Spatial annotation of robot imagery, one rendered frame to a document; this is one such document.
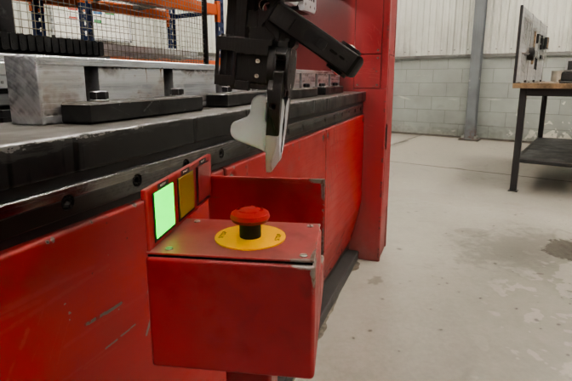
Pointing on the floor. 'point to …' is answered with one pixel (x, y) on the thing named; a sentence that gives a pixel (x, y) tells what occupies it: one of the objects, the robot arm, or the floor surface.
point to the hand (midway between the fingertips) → (276, 162)
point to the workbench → (533, 154)
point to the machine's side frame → (366, 76)
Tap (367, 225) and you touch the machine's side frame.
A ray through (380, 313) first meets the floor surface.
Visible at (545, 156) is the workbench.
